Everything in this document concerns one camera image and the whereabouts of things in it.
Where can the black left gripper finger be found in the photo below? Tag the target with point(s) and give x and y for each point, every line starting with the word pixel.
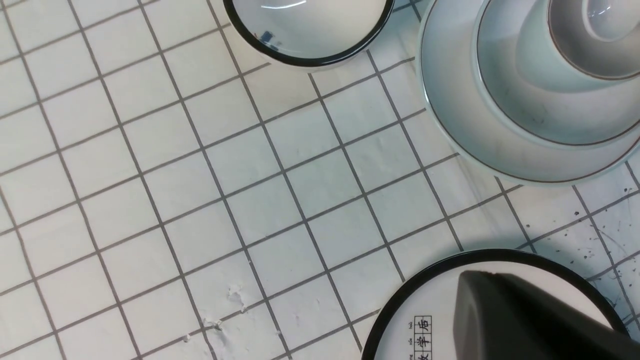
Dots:
pixel 500 316

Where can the grey-rimmed white bowl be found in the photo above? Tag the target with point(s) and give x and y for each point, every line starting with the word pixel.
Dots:
pixel 561 119

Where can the grey-rimmed white cup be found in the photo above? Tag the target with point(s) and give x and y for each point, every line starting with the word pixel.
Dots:
pixel 579 45

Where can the black-rimmed illustrated plate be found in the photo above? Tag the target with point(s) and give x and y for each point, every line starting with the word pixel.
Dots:
pixel 416 323

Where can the grey-rimmed white plate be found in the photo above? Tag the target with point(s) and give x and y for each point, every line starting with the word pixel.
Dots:
pixel 444 71

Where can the black-rimmed white bowl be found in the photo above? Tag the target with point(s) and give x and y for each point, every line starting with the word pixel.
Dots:
pixel 310 35

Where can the white checkered tablecloth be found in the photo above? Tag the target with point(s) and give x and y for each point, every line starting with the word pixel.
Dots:
pixel 167 194

